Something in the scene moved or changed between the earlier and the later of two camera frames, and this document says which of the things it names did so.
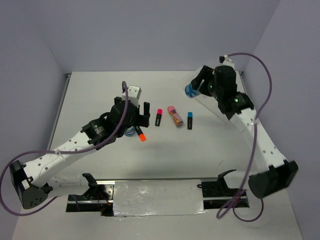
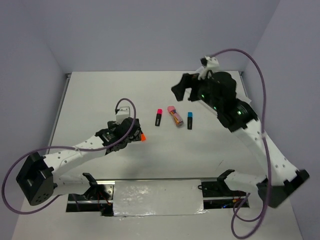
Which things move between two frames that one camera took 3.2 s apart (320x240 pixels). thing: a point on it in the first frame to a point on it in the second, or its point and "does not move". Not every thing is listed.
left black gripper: [142, 120] to [136, 136]
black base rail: [218, 193] does not move
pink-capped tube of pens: [178, 121] does not move
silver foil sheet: [152, 198] does not move
